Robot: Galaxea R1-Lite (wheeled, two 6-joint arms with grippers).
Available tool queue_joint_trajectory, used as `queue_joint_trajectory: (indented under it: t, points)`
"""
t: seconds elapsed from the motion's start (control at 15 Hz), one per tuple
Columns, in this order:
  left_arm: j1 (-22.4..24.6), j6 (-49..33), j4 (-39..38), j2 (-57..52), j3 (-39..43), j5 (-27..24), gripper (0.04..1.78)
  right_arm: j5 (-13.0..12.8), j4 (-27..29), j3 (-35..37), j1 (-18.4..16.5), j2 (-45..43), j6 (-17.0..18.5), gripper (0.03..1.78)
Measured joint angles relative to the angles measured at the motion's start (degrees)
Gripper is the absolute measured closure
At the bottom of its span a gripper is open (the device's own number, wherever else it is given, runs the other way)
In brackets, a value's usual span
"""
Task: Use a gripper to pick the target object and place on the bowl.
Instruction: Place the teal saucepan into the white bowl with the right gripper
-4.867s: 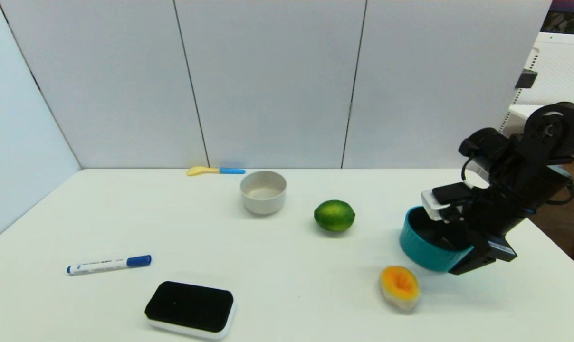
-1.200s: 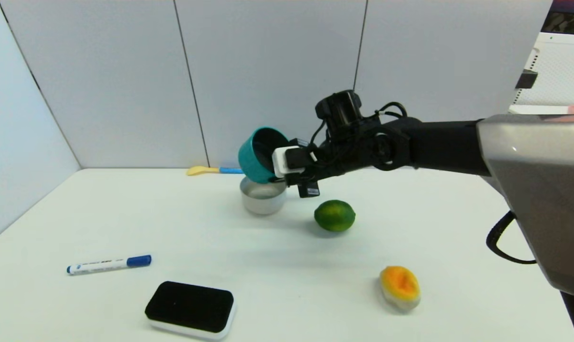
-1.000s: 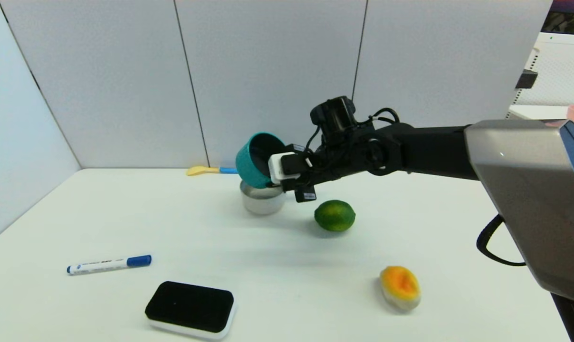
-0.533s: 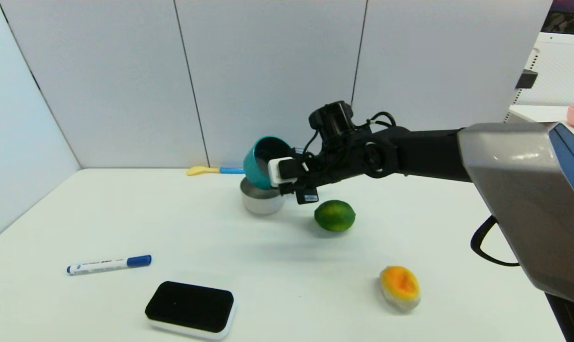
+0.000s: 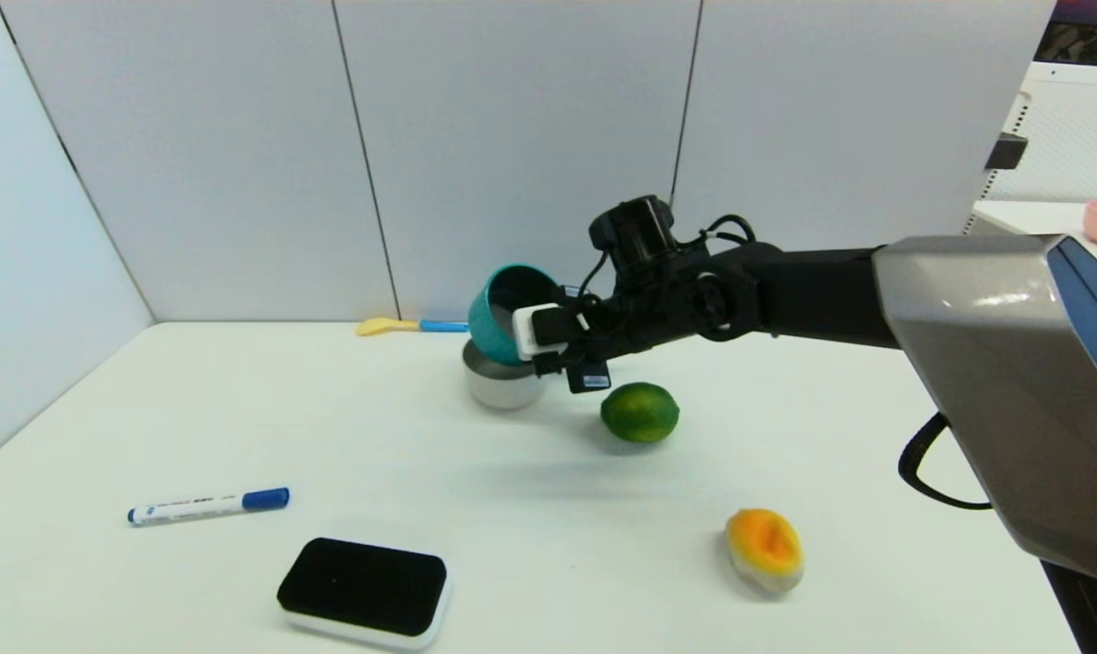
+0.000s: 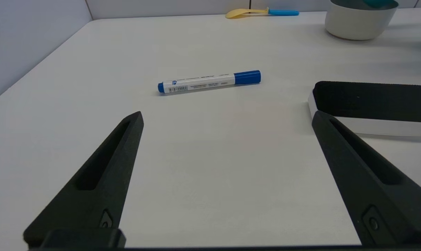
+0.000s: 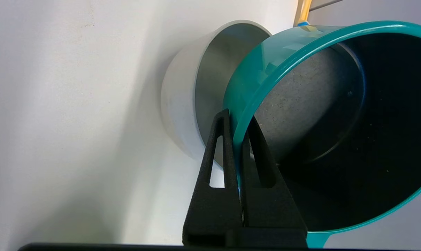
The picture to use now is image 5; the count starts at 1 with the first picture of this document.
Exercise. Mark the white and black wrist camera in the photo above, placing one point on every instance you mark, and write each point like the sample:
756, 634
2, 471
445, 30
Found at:
538, 331

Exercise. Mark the green lime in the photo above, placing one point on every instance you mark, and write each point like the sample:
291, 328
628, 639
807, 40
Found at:
640, 413

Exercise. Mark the black and white board eraser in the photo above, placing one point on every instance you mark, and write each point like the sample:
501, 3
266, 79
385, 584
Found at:
362, 586

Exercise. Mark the orange melon slice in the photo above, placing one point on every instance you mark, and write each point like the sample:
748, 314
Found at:
765, 547

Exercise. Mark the blue capped whiteboard marker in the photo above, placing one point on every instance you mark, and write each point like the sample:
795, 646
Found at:
203, 506

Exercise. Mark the white height-adjustable desk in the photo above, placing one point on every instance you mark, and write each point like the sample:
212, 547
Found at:
1021, 218

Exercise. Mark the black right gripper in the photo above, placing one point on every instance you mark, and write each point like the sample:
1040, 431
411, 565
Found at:
621, 331

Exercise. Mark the black partition clip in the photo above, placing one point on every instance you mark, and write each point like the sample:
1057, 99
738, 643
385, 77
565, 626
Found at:
1005, 151

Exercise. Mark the beige round bowl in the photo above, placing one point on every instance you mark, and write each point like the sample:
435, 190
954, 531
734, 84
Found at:
501, 386

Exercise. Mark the black and grey right robot arm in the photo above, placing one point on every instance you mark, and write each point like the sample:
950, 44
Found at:
966, 318

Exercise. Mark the white pegboard panel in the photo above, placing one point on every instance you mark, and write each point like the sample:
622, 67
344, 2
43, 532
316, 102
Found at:
1071, 127

